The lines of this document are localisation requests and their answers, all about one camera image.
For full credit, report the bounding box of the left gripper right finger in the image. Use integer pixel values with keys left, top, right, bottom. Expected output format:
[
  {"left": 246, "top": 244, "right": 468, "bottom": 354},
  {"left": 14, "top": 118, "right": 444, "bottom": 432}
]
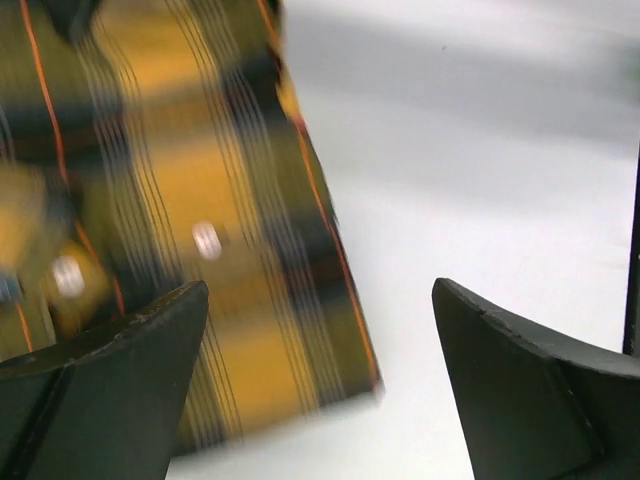
[{"left": 432, "top": 278, "right": 639, "bottom": 479}]

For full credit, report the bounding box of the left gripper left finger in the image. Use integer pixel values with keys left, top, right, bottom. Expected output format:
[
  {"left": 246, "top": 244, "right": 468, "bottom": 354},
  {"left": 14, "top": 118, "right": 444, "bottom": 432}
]
[{"left": 1, "top": 281, "right": 208, "bottom": 480}]

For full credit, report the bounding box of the yellow plaid long sleeve shirt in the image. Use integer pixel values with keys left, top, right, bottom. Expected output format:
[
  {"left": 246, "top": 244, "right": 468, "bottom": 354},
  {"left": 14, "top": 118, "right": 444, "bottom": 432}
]
[{"left": 1, "top": 1, "right": 381, "bottom": 454}]

